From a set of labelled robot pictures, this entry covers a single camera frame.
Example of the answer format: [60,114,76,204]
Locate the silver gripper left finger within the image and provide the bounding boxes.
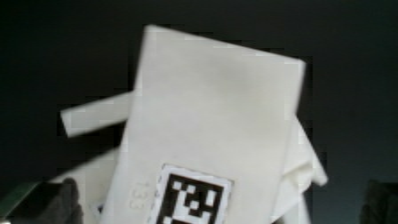
[0,178,81,224]

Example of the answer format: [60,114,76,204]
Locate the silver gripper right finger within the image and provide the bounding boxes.
[358,180,398,224]

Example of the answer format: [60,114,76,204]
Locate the white cabinet body box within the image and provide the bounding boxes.
[51,93,328,224]

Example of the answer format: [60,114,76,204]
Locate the white cabinet top block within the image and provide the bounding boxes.
[101,26,305,224]

